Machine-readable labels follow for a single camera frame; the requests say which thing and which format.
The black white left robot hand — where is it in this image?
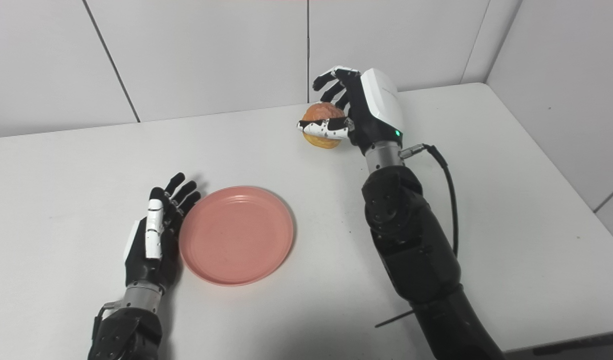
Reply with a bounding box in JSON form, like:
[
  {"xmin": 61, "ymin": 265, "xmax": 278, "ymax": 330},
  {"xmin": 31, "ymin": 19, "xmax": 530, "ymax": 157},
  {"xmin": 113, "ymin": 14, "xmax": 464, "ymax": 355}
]
[{"xmin": 124, "ymin": 172, "xmax": 202, "ymax": 290}]

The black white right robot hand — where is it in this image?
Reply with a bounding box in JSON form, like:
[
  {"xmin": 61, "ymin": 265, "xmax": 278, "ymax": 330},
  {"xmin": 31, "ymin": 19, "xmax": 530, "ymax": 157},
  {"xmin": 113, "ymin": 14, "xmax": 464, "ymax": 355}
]
[{"xmin": 296, "ymin": 65, "xmax": 405, "ymax": 156}]

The orange cream puff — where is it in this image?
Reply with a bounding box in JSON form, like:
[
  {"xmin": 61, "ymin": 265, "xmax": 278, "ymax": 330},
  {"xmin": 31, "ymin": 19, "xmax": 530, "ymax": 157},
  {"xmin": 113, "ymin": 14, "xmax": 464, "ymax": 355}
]
[{"xmin": 301, "ymin": 102, "xmax": 346, "ymax": 150}]

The pink round plate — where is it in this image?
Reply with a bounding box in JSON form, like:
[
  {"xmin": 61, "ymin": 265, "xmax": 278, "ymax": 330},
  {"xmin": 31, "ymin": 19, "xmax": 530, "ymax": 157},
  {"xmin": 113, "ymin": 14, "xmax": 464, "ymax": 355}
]
[{"xmin": 179, "ymin": 186, "xmax": 295, "ymax": 287}]

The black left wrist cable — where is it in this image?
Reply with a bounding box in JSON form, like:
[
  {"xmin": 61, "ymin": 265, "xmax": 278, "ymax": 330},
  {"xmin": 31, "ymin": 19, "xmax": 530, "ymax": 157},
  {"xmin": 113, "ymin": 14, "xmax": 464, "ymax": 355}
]
[{"xmin": 91, "ymin": 301, "xmax": 123, "ymax": 341}]

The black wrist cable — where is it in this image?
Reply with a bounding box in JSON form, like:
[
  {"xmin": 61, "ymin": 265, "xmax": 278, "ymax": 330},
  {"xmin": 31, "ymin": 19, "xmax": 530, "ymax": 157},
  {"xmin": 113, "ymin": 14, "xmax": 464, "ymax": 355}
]
[
  {"xmin": 91, "ymin": 301, "xmax": 123, "ymax": 341},
  {"xmin": 399, "ymin": 143, "xmax": 460, "ymax": 258}
]

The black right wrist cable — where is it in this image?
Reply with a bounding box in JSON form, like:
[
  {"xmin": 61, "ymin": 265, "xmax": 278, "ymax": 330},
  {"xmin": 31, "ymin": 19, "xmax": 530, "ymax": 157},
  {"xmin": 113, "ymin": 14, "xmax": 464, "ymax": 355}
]
[{"xmin": 399, "ymin": 143, "xmax": 460, "ymax": 258}]

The thin black cable tie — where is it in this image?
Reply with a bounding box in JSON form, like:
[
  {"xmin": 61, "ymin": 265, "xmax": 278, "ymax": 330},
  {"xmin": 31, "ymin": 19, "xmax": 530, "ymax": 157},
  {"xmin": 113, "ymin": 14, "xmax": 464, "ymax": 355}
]
[{"xmin": 375, "ymin": 310, "xmax": 416, "ymax": 329}]

